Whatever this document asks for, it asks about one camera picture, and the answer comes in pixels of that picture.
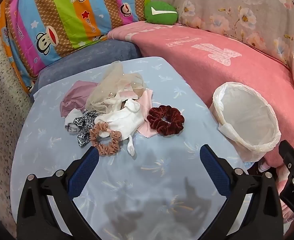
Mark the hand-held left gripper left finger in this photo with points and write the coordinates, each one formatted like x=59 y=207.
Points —
x=84 y=170

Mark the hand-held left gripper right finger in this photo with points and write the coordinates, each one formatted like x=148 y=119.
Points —
x=214 y=172

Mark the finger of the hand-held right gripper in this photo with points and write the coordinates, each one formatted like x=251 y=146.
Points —
x=293 y=165

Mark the white bin with plastic liner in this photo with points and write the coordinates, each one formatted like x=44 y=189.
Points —
x=247 y=115

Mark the mauve cloth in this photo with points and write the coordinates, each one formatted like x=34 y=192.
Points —
x=74 y=97

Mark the beige tulle mesh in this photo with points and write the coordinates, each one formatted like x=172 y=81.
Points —
x=111 y=85

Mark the brown dotted scrunchie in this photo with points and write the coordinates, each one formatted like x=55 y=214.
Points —
x=115 y=140

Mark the leopard print scrunchie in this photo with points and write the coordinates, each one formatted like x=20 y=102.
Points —
x=86 y=122

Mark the grey white sock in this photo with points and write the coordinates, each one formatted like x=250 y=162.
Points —
x=71 y=123

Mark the light blue tablecloth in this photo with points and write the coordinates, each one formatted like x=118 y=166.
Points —
x=136 y=155

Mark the light pink cloth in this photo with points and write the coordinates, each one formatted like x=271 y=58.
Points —
x=145 y=122

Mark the dark red velvet scrunchie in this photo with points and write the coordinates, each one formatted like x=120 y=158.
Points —
x=154 y=117

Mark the pink blanket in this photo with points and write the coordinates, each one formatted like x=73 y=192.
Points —
x=199 y=62

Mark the blue-grey sofa cushion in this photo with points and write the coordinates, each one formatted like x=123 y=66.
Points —
x=86 y=55

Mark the striped monkey print sheet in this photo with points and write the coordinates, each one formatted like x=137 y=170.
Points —
x=61 y=17

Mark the floral beige cushion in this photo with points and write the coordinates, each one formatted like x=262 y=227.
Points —
x=237 y=10

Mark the green check mark cushion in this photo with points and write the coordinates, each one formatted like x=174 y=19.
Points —
x=157 y=17

